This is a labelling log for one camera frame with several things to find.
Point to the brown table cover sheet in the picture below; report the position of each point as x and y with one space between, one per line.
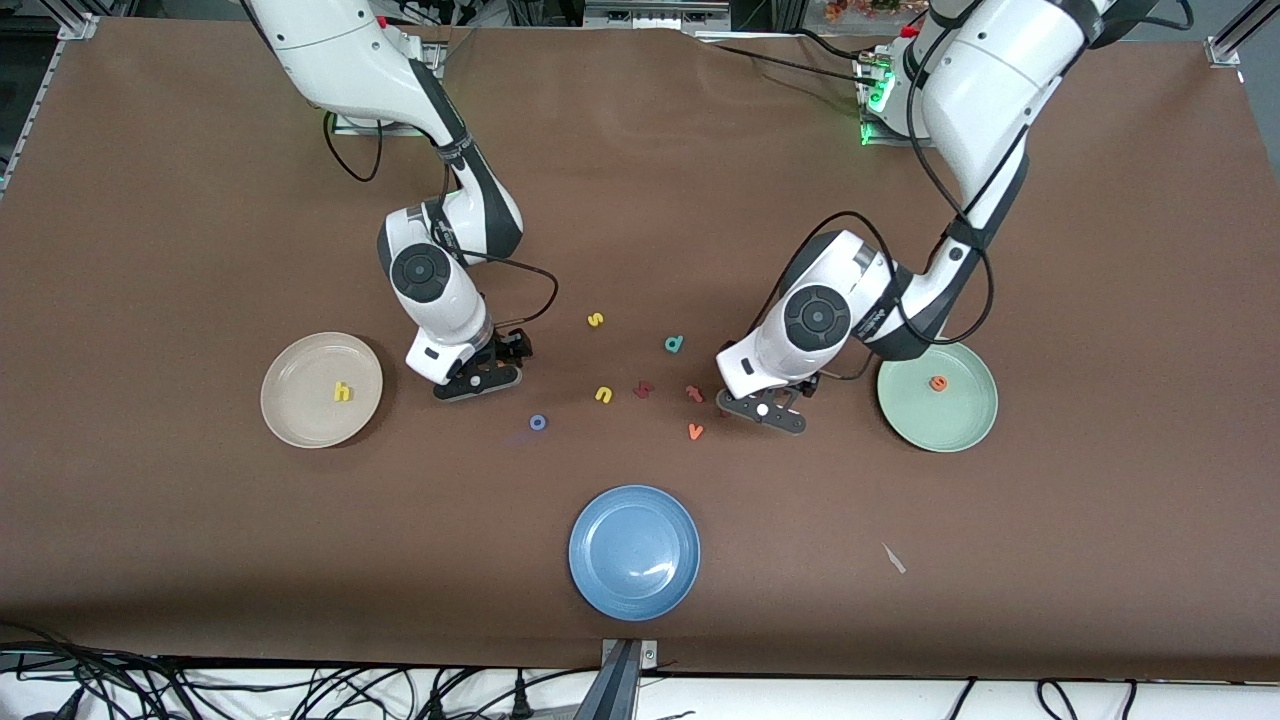
200 550

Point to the metal camera mounting pole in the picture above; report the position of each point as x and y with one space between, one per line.
620 690

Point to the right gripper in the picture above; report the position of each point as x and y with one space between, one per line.
507 348

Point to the small grey paper scrap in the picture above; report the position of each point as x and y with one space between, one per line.
893 558

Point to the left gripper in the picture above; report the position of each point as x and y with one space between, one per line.
806 385

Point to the grey metal device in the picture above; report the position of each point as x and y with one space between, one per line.
650 14

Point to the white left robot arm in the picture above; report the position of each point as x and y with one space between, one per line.
1000 70

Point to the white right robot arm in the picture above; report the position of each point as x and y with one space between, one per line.
340 50

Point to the green round plate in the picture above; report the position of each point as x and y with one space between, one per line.
950 420

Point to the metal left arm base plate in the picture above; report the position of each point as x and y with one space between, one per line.
900 141

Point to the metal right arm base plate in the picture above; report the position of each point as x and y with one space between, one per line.
360 127

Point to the blue round plate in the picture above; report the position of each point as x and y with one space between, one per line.
634 552

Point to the orange dried flowers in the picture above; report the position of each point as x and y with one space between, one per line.
860 8

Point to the black power plug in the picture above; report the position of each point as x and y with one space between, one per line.
520 695
435 705

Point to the beige round plate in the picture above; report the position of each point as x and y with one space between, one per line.
300 400

